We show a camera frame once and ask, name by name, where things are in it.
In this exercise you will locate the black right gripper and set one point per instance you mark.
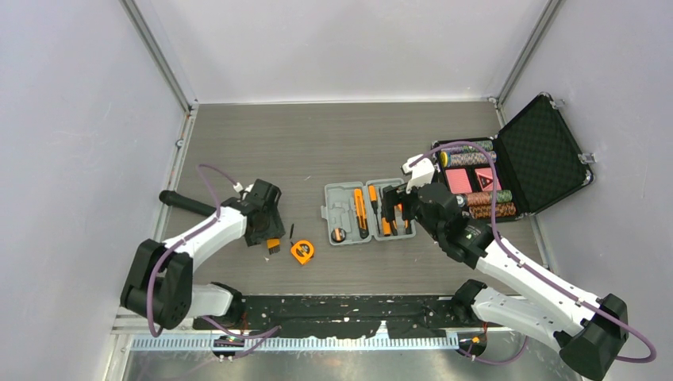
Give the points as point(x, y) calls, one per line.
point(392, 196)

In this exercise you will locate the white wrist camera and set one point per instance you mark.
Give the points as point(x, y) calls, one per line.
point(421, 171)
point(241, 189)

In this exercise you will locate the orange phillips screwdriver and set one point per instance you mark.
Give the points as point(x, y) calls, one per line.
point(374, 200)

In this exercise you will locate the orange utility knife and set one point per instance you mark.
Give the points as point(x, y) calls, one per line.
point(361, 213)

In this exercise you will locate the red card deck with triangle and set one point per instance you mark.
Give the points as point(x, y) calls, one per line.
point(486, 179)

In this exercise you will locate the black aluminium poker chip case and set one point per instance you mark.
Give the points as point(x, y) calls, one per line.
point(535, 157)

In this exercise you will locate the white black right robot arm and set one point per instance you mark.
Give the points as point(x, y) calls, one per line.
point(586, 331)

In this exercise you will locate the grey plastic tool case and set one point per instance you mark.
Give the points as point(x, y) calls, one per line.
point(339, 210)

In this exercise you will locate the orange tape measure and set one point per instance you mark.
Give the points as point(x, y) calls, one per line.
point(302, 250)

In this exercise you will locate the red playing card deck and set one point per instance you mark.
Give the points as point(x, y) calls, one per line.
point(458, 181)

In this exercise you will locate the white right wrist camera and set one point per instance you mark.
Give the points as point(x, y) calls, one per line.
point(421, 171)

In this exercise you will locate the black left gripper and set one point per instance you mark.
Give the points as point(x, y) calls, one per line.
point(274, 230)

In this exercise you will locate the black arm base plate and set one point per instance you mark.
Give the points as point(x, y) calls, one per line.
point(354, 316)

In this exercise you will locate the orange black pliers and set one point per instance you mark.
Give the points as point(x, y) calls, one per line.
point(406, 221)

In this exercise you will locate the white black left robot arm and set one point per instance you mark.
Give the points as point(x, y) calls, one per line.
point(160, 283)

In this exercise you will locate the small orange screwdriver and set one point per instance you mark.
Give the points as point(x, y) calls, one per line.
point(386, 228)

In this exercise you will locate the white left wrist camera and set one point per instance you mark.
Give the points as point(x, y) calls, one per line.
point(241, 189)

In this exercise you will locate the black orange-tipped tool handle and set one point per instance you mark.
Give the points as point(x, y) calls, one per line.
point(174, 199)

